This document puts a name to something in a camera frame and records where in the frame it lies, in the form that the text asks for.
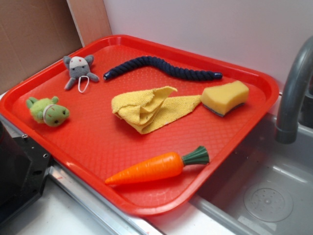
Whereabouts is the gray plush animal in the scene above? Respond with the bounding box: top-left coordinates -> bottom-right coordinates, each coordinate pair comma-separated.
63,55 -> 99,93

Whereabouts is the yellow sponge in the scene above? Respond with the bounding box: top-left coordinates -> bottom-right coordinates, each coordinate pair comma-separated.
201,81 -> 249,117

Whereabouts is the red plastic tray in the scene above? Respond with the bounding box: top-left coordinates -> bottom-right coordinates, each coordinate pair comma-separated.
0,35 -> 279,217

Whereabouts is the orange plastic carrot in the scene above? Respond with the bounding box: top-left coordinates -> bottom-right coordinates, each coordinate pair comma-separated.
105,146 -> 210,185

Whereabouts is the gray faucet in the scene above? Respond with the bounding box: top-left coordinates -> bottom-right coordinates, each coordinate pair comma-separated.
275,37 -> 313,144

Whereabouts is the yellow cloth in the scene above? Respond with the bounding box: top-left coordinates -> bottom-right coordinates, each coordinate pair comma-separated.
111,86 -> 201,135

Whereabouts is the brown cardboard panel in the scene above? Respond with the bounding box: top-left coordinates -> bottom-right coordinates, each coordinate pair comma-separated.
0,0 -> 112,93

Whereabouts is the dark blue rope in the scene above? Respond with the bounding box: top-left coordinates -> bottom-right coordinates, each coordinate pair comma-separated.
103,55 -> 224,82

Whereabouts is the green plush animal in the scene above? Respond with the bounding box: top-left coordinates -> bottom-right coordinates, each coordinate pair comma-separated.
26,96 -> 70,127

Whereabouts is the gray sink basin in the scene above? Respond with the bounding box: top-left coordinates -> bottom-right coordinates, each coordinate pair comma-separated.
149,115 -> 313,235

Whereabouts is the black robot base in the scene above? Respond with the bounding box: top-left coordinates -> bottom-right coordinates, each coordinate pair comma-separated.
0,124 -> 51,225

